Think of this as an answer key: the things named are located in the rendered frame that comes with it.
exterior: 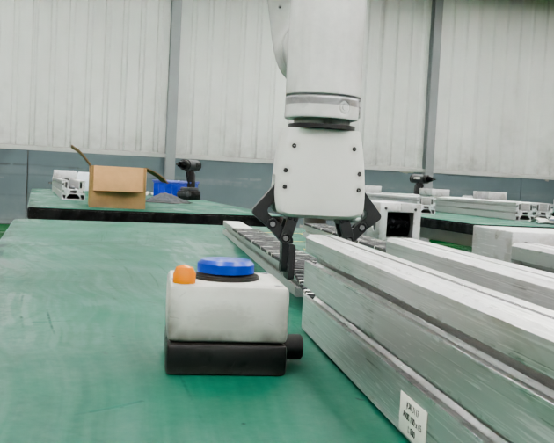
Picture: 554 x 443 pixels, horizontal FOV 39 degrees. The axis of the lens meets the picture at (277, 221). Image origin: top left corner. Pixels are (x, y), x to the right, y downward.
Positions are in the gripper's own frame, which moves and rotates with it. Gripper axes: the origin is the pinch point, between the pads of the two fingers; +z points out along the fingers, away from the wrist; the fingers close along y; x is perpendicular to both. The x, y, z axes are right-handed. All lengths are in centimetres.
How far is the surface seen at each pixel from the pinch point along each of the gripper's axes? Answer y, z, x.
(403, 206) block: -34, -5, -74
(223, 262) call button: 13.4, -3.3, 33.2
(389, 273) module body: 5.1, -4.2, 44.1
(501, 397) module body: 5, -1, 59
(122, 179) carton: 29, -7, -201
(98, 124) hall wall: 97, -77, -1082
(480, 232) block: -14.0, -5.0, 12.5
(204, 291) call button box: 14.8, -1.6, 35.4
